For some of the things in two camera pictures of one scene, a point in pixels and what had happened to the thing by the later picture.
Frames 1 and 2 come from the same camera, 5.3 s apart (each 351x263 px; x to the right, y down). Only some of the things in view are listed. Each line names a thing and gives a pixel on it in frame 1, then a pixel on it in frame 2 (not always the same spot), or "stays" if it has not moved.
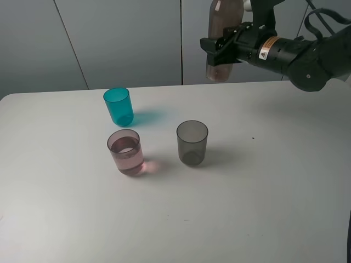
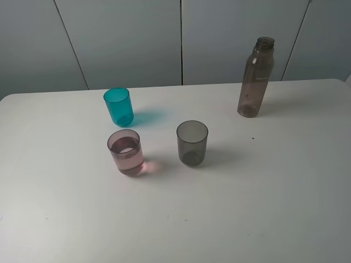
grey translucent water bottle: [223, 13] to [258, 70]
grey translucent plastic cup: [192, 137] stays
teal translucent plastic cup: [118, 101] stays
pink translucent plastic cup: [125, 148] stays
